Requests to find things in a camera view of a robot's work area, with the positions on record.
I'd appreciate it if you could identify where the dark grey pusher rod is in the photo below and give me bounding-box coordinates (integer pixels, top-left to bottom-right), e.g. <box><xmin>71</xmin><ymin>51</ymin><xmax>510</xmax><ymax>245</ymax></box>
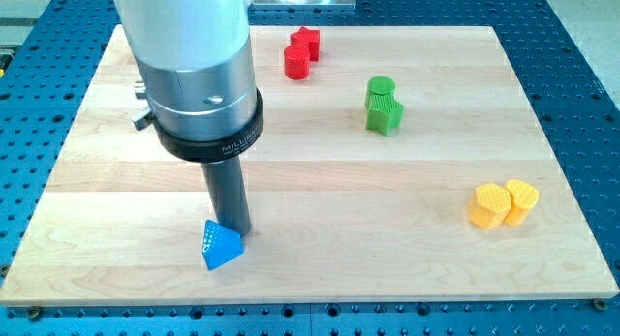
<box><xmin>201</xmin><ymin>157</ymin><xmax>252</xmax><ymax>236</ymax></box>

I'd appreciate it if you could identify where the black pusher mount ring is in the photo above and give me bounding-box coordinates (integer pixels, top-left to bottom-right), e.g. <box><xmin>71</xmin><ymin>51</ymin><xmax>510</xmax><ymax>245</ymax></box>
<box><xmin>152</xmin><ymin>88</ymin><xmax>264</xmax><ymax>163</ymax></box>

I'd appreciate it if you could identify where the blue triangle block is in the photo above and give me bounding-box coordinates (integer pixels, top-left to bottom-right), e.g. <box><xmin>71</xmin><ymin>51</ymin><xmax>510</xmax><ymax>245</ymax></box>
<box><xmin>202</xmin><ymin>220</ymin><xmax>244</xmax><ymax>270</ymax></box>

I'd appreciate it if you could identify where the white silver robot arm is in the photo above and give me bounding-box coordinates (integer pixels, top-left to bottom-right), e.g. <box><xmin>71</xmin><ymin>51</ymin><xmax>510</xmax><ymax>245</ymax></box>
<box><xmin>113</xmin><ymin>0</ymin><xmax>264</xmax><ymax>235</ymax></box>

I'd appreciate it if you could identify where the light wooden board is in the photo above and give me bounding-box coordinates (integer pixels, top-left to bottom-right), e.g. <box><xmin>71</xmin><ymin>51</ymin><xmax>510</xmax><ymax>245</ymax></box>
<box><xmin>1</xmin><ymin>26</ymin><xmax>618</xmax><ymax>307</ymax></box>

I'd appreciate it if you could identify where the red cylinder block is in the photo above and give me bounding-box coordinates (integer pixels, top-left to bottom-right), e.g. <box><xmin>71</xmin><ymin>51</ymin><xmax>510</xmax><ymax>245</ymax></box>
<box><xmin>284</xmin><ymin>45</ymin><xmax>310</xmax><ymax>80</ymax></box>

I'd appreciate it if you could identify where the red star block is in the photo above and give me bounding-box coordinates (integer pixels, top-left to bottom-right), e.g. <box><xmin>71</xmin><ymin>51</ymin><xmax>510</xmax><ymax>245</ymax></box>
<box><xmin>290</xmin><ymin>26</ymin><xmax>321</xmax><ymax>62</ymax></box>

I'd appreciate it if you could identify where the green star block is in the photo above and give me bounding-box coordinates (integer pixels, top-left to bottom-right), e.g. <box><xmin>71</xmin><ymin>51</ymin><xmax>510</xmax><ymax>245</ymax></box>
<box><xmin>366</xmin><ymin>94</ymin><xmax>405</xmax><ymax>136</ymax></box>

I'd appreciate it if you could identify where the green cylinder block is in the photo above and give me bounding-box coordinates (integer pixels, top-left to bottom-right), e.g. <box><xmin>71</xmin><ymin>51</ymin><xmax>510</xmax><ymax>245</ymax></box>
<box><xmin>364</xmin><ymin>76</ymin><xmax>396</xmax><ymax>109</ymax></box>

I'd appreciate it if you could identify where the yellow cylinder block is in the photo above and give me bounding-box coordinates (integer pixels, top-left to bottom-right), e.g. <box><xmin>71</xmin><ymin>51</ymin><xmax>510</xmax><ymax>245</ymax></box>
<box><xmin>504</xmin><ymin>179</ymin><xmax>540</xmax><ymax>227</ymax></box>

